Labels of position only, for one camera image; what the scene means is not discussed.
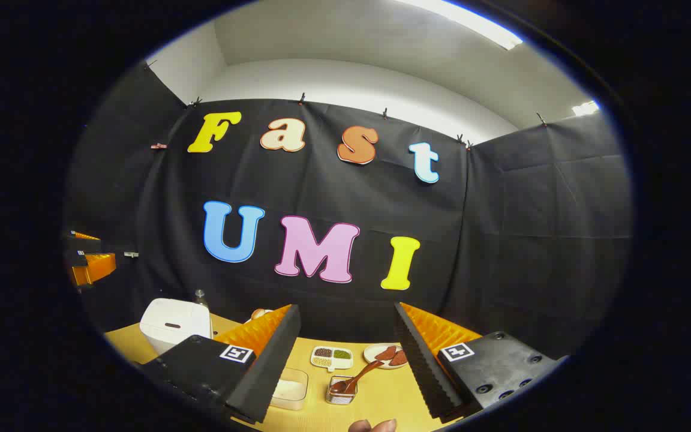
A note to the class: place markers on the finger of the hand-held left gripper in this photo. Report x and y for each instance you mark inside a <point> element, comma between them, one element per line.
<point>84,240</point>
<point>95,268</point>

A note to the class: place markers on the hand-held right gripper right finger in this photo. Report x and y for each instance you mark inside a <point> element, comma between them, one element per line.
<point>417,360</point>

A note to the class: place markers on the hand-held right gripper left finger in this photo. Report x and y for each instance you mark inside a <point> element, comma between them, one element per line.
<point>273,354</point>

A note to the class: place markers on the clear plastic rice box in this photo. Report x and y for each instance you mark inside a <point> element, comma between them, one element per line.
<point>290,390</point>

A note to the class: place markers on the brown wooden spoon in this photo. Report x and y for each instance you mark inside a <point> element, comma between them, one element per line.
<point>363,373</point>

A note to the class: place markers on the white rice cooker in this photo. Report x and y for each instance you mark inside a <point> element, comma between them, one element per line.
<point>171,318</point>

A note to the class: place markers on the red meat slice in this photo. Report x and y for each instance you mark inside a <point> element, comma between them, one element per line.
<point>399,359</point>
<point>385,353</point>

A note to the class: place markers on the toast bread slice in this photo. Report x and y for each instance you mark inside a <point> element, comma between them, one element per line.
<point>260,313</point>

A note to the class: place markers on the white round plate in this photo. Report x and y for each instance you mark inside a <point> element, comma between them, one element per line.
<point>372,354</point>

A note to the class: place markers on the white divided bean dish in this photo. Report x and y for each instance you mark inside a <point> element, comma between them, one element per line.
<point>332,358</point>

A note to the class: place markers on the clear plastic bottle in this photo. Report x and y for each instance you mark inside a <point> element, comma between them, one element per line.
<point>201,299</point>

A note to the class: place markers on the black backdrop cloth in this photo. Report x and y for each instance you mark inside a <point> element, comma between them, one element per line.
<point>471,240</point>

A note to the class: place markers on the short ceiling light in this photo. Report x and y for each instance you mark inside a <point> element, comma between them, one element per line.
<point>585,108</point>

